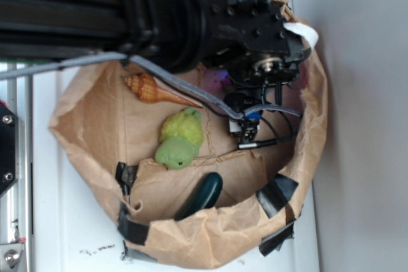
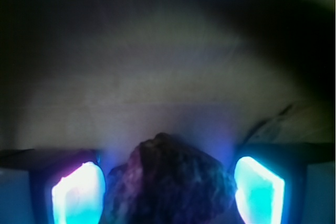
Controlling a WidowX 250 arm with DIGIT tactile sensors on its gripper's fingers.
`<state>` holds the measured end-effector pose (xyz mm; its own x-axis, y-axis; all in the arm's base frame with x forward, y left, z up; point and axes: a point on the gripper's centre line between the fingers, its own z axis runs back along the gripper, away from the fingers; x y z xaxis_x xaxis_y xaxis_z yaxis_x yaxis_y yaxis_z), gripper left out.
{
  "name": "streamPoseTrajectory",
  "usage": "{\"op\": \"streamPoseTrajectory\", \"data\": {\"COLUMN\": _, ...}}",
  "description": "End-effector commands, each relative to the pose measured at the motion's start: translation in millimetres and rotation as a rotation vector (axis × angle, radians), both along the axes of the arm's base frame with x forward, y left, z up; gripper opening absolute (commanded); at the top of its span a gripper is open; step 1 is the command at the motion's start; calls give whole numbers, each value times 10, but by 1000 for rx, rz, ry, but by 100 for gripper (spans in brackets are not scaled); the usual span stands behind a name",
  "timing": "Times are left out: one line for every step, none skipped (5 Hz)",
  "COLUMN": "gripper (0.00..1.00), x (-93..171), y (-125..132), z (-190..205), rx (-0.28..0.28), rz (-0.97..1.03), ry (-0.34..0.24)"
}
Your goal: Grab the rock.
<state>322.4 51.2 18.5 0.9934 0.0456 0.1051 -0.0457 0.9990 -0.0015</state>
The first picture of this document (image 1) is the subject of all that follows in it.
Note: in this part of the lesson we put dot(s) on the white tape strip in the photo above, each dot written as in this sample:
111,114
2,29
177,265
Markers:
307,32

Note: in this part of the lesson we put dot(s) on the black metal bracket plate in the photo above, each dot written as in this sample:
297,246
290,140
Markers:
9,152

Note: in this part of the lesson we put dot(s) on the aluminium frame rail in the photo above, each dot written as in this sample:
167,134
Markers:
16,211

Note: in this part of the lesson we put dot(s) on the small camera module with connector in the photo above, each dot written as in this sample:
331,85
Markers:
247,128

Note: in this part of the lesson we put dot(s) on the orange spiral seashell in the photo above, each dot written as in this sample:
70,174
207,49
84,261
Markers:
150,90

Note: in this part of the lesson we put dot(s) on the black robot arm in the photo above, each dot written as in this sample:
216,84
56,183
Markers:
174,34

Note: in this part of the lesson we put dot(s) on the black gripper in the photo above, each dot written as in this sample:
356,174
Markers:
252,42

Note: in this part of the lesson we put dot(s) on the brown paper-lined cardboard box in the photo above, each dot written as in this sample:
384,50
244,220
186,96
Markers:
110,137

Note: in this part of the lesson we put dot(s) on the green plush turtle toy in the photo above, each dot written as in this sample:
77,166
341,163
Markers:
180,139

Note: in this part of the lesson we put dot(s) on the dark green cucumber toy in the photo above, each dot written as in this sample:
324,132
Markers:
204,196

